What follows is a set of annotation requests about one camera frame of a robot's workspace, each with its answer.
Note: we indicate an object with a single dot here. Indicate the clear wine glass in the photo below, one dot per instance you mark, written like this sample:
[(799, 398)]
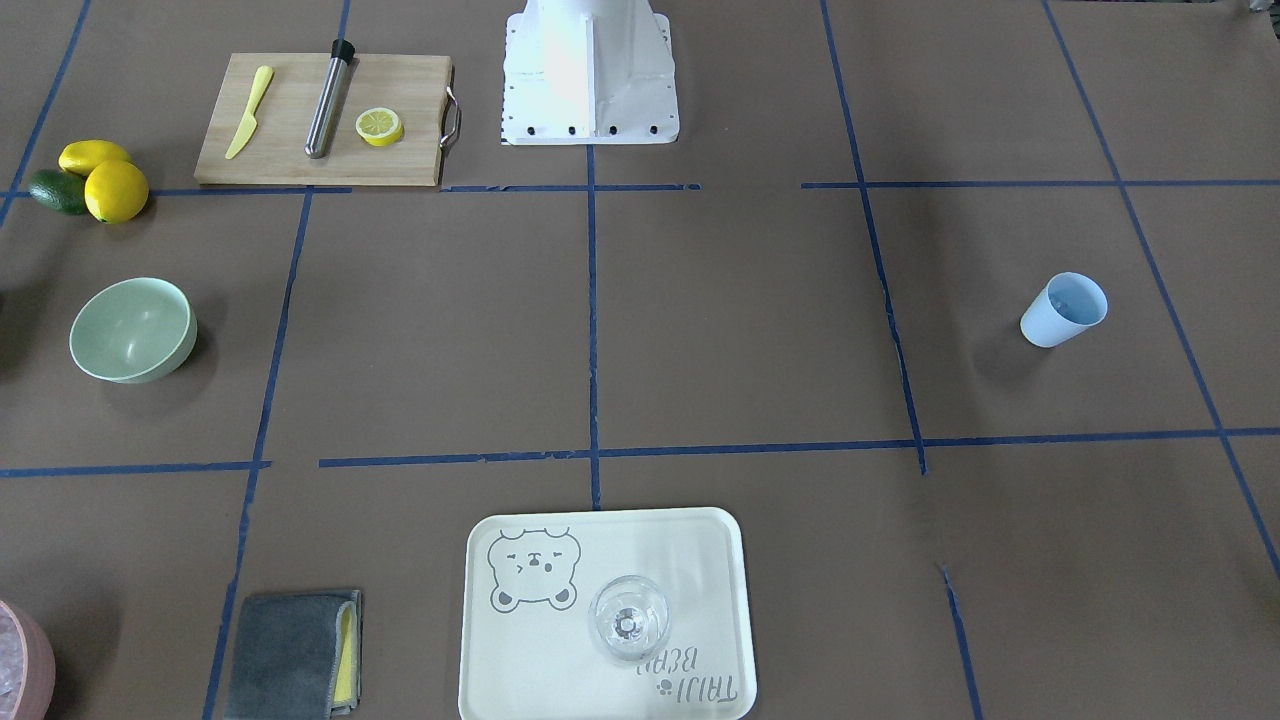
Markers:
[(630, 618)]

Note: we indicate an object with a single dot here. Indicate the grey folded cloth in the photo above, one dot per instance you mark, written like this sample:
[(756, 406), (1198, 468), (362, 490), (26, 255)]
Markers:
[(297, 656)]

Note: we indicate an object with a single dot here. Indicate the light green bowl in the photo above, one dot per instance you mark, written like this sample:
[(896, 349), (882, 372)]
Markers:
[(133, 332)]

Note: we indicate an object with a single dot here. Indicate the steel muddler black tip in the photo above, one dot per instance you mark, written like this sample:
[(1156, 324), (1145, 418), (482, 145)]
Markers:
[(321, 131)]

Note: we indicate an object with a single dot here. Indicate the pink bowl of ice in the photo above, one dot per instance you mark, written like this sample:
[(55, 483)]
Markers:
[(29, 669)]

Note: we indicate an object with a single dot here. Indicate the wooden cutting board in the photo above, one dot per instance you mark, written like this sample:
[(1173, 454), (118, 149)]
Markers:
[(415, 86)]

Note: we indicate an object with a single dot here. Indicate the light blue plastic cup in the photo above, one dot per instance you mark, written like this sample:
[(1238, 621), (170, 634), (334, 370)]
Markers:
[(1068, 305)]

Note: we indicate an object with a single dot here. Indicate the lemon half slice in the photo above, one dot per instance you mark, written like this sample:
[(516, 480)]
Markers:
[(379, 127)]

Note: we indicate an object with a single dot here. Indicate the cream bear tray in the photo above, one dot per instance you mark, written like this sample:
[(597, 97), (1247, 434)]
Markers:
[(527, 650)]

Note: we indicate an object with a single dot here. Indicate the yellow lemon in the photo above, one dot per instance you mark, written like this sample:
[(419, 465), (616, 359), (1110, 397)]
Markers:
[(116, 191), (82, 157)]

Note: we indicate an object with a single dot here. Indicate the yellow plastic knife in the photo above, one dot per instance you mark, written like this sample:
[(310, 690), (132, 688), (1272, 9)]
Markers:
[(248, 122)]

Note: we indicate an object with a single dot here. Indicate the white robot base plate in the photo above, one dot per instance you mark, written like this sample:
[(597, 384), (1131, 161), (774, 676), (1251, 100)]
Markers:
[(589, 73)]

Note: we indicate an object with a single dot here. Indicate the green avocado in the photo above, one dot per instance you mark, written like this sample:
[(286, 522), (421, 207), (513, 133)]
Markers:
[(59, 190)]

